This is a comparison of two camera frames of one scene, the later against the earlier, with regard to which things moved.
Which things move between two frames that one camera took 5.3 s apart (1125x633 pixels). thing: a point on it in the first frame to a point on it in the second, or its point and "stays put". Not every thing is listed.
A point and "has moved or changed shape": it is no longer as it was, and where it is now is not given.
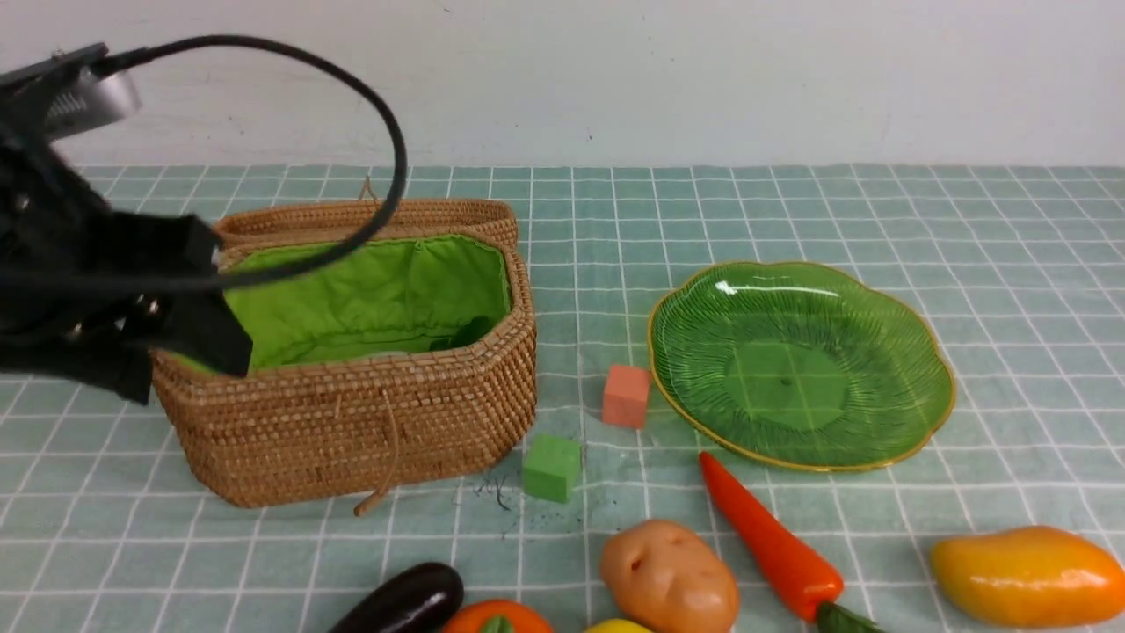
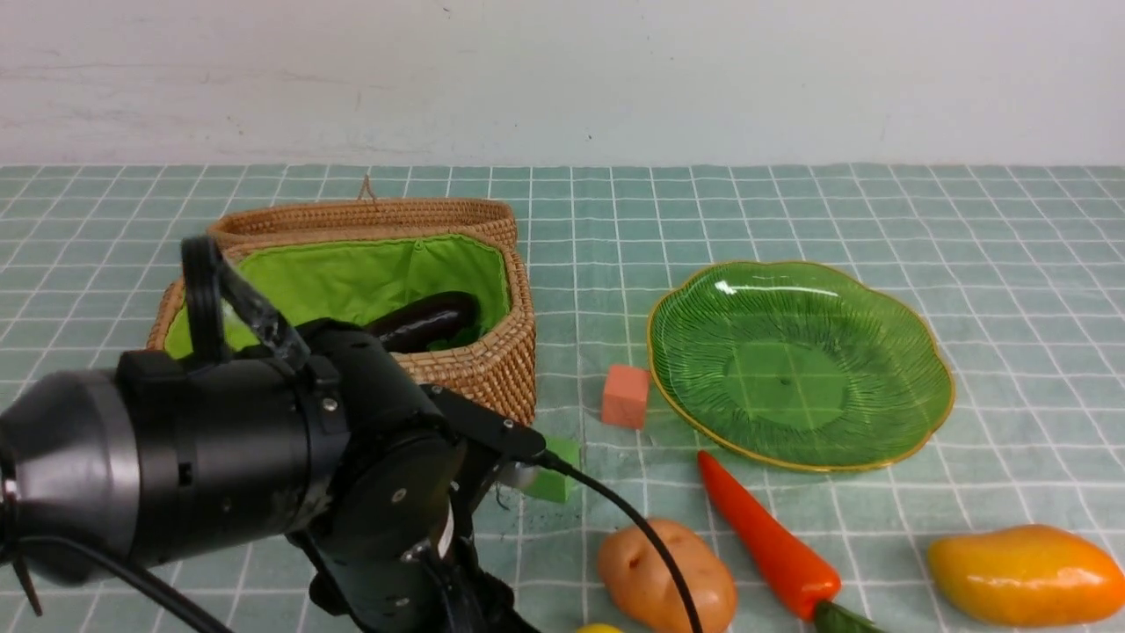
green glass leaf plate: [798, 365] stays put
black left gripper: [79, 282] to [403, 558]
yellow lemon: [616, 625] has moved or changed shape
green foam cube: [552, 467] stays put
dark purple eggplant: [420, 598] has moved or changed shape
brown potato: [664, 575] stays put
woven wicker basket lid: [447, 216] stays put
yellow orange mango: [1030, 576] stays put
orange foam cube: [625, 396] stays put
